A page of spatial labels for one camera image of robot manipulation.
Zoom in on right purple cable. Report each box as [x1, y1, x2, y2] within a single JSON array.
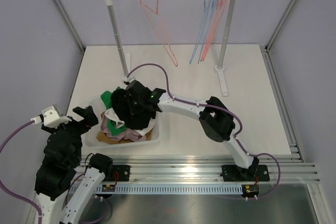
[[123, 62, 282, 198]]

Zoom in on blue hanger with white top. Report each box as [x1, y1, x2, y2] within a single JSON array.
[[189, 0, 209, 65]]

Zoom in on green tank top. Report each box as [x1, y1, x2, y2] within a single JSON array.
[[100, 91, 120, 136]]

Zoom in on blue hanger with mauve top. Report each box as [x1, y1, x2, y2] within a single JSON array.
[[197, 0, 217, 63]]

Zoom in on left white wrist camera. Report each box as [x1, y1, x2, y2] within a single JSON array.
[[30, 105, 72, 129]]

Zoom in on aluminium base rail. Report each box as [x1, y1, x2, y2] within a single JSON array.
[[112, 155, 320, 184]]

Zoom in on left aluminium frame post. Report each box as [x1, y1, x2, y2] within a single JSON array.
[[36, 0, 86, 51]]

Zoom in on black tank top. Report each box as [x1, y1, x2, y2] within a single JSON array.
[[110, 89, 156, 130]]

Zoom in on brown tank top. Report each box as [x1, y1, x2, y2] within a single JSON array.
[[97, 130, 153, 145]]

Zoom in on aluminium frame post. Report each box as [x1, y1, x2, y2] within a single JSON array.
[[36, 0, 86, 51], [264, 0, 314, 51]]

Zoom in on pink hanger with brown top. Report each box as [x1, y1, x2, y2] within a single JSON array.
[[199, 0, 227, 62]]

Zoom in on white slotted cable duct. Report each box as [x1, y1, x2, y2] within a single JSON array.
[[94, 184, 243, 195]]

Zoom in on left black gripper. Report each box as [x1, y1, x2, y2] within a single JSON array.
[[43, 105, 98, 163]]

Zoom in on white plastic laundry basket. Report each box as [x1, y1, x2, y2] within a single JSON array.
[[82, 97, 162, 148]]

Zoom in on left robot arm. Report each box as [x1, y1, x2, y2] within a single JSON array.
[[32, 105, 113, 223]]

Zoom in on right aluminium frame post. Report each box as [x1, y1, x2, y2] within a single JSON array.
[[264, 0, 314, 51]]

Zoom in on white metal clothes rack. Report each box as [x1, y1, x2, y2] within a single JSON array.
[[104, 0, 236, 97]]

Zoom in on mauve tank top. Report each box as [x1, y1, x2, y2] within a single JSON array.
[[100, 116, 148, 142]]

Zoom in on white tank top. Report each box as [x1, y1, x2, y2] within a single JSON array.
[[102, 108, 155, 135]]

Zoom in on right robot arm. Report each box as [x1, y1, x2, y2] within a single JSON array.
[[125, 80, 270, 183]]

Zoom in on pink hanger with black top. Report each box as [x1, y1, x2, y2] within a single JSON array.
[[140, 0, 179, 67]]

